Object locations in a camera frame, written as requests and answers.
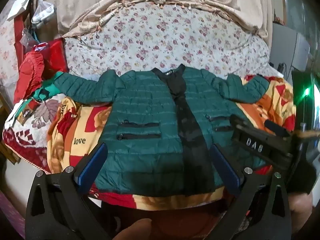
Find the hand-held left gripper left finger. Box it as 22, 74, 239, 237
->
25, 142, 110, 240

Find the person's right forearm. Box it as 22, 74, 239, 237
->
287, 192, 314, 234

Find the floral bed sheet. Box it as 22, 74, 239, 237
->
62, 1, 280, 80

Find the white paper bag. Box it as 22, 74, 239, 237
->
6, 0, 34, 22

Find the green puffer jacket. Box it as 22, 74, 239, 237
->
54, 64, 272, 197

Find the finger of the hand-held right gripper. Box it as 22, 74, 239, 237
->
264, 120, 288, 137
230, 114, 252, 130

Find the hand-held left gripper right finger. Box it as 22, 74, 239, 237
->
210, 144, 293, 240

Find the bright green garment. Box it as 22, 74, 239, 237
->
31, 71, 64, 103

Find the brown hang tag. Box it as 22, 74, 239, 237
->
17, 105, 35, 125

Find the leaf print blanket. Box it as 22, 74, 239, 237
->
2, 92, 63, 170

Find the orange yellow printed blanket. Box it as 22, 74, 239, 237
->
46, 74, 297, 209

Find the clear plastic bag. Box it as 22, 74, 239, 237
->
31, 0, 55, 30

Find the white appliance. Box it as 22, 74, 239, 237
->
269, 24, 310, 70

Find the person's leg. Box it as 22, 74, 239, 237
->
112, 218, 153, 240

